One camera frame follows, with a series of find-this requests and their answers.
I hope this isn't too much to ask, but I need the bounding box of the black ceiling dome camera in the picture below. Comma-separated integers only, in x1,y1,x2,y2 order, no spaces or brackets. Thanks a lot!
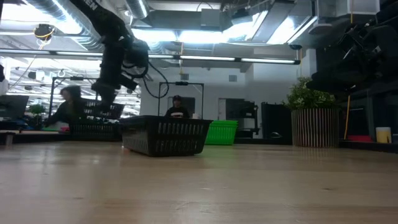
33,24,56,42

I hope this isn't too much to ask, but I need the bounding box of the black table frame rail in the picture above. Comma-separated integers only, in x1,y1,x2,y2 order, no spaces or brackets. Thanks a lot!
0,131,137,145

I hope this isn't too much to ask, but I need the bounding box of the long ceiling light bar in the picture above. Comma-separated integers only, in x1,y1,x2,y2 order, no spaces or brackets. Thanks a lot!
0,49,302,65

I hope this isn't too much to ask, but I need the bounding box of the dark computer monitor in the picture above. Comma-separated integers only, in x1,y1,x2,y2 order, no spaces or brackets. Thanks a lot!
0,94,30,121

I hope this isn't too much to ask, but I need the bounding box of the red storage bin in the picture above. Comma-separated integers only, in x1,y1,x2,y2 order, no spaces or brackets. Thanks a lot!
347,134,373,143

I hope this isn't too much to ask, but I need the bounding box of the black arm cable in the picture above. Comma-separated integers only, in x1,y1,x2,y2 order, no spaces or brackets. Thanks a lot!
140,60,170,100

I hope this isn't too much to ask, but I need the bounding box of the person with dark curly hair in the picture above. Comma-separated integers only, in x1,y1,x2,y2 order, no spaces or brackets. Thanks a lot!
45,85,85,128

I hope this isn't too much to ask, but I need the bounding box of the small green background plant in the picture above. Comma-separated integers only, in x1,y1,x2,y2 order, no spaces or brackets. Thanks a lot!
29,104,46,126

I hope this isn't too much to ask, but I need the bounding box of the person with cap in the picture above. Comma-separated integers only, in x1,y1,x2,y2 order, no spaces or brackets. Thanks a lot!
164,95,191,119

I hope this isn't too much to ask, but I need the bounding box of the silver ventilation duct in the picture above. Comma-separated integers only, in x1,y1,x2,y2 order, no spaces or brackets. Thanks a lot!
24,0,105,53

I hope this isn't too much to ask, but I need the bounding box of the black plastic basket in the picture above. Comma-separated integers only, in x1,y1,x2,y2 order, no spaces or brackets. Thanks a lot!
68,119,123,142
119,115,214,157
81,98,126,121

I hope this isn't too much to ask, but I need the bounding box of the black cabinet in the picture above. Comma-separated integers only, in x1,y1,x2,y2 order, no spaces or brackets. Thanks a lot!
261,101,293,140

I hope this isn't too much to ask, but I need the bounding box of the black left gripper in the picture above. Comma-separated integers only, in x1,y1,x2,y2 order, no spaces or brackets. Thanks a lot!
91,73,139,111

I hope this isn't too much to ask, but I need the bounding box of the black gantry frame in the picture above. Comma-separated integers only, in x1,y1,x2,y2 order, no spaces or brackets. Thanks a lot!
157,81,205,119

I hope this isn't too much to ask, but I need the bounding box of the yellow hanging cable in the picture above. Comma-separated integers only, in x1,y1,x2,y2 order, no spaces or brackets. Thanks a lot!
343,95,351,141

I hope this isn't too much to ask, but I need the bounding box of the yellow cylindrical container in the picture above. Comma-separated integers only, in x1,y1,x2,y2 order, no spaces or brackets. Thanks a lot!
375,126,392,144

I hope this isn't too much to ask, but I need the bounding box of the white-flowered plant in striped pot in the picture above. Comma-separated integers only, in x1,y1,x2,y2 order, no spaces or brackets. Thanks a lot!
282,77,340,148

